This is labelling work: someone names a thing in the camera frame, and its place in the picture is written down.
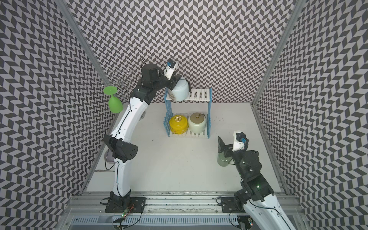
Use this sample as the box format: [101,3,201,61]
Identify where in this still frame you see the blue white slatted shelf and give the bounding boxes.
[163,88,212,139]

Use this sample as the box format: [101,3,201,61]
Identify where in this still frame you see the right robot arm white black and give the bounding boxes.
[218,131,295,230]

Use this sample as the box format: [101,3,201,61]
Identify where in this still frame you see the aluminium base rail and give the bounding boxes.
[57,191,310,230]

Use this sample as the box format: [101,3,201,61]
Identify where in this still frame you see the aluminium corner post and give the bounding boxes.
[251,0,307,107]
[55,1,112,87]

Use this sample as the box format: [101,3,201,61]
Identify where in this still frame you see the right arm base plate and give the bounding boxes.
[217,196,239,213]

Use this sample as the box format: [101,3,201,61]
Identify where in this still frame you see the aluminium corner post left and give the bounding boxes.
[55,1,112,87]

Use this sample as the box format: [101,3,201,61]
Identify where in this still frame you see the cream tea canister tan lid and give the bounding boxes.
[188,113,207,134]

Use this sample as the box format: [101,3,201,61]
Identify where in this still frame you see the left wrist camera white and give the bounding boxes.
[164,59,178,80]

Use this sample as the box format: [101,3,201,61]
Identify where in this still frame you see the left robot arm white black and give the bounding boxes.
[103,60,181,212]

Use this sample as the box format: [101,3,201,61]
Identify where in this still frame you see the chrome wire glass stand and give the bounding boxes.
[106,60,146,112]

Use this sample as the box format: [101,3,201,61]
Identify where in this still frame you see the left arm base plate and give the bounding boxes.
[104,197,146,214]

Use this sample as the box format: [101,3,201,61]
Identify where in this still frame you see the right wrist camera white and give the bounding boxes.
[232,131,249,152]

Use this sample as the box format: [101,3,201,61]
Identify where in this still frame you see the yellow ceramic tea canister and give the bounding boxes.
[169,115,188,135]

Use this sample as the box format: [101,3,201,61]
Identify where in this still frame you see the aluminium corner post right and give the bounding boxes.
[251,0,307,107]

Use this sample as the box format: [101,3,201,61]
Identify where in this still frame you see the green small tea canister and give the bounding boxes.
[217,152,232,167]

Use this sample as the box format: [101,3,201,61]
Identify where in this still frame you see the green plastic wine glass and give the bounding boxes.
[103,86,124,114]

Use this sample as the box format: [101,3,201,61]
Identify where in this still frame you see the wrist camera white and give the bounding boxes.
[232,131,249,152]
[164,59,178,80]

